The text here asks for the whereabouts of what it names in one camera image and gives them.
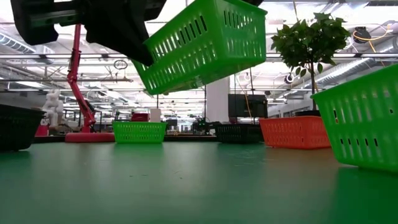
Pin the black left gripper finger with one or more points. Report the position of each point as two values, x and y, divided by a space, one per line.
118 28

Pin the green plastic basket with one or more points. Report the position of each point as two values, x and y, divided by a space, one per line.
140 132
363 124
202 46

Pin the black plastic basket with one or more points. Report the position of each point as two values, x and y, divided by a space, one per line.
18 127
239 133

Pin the orange plastic basket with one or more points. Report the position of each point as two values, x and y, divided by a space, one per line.
293 132

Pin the red tool cart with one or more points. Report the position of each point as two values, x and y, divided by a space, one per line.
140 117

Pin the red articulated desk lamp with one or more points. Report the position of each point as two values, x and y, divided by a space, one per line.
88 137

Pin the white square pillar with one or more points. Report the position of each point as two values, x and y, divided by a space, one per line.
217 102

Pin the black monitor screen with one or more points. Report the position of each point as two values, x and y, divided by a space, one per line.
239 105

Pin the small green leafy tree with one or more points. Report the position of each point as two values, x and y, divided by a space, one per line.
311 40

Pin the silver ventilation duct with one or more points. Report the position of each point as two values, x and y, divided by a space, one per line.
351 70
14 43

